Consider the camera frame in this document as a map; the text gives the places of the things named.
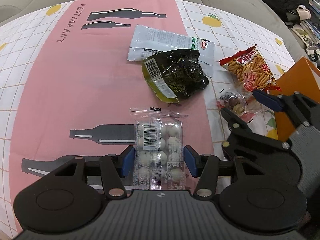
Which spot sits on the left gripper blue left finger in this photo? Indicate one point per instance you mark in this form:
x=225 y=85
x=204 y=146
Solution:
x=113 y=168

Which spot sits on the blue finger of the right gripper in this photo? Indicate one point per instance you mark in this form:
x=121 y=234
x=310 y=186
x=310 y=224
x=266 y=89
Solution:
x=234 y=121
x=268 y=100

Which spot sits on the Mimi stick snack bag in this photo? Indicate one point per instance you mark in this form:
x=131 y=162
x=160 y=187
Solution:
x=251 y=70

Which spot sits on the orange cardboard box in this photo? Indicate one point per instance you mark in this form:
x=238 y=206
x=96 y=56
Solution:
x=299 y=88

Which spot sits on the silver white snack pouch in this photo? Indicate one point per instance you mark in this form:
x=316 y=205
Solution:
x=148 y=41

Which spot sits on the pink and white tablecloth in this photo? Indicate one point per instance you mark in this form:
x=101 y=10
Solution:
x=65 y=67

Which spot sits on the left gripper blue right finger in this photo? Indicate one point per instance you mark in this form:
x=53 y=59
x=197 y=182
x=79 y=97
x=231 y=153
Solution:
x=205 y=167

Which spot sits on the black green snack bag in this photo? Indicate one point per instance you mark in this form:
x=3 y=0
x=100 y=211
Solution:
x=174 y=75

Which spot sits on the clear white candy pack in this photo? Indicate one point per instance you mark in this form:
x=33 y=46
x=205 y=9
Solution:
x=159 y=162

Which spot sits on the clear mixed nuts packet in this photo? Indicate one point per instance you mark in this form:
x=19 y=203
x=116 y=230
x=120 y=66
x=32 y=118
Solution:
x=240 y=102

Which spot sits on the black backpack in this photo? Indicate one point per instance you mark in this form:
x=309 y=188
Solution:
x=290 y=10

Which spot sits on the patterned tote bag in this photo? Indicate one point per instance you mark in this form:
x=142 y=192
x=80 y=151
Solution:
x=308 y=36

